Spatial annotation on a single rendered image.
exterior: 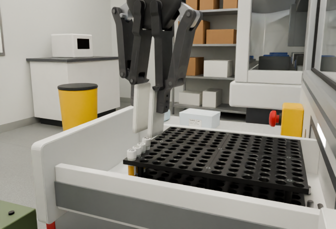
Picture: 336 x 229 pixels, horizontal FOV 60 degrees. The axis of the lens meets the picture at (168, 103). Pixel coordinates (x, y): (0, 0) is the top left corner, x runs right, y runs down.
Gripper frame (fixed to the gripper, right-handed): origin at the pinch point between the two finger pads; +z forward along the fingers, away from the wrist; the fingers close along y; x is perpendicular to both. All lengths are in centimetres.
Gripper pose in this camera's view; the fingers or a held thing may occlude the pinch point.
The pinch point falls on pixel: (149, 109)
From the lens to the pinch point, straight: 41.2
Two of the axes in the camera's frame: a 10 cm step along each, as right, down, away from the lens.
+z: -0.7, 9.7, 2.5
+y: -8.3, -2.0, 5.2
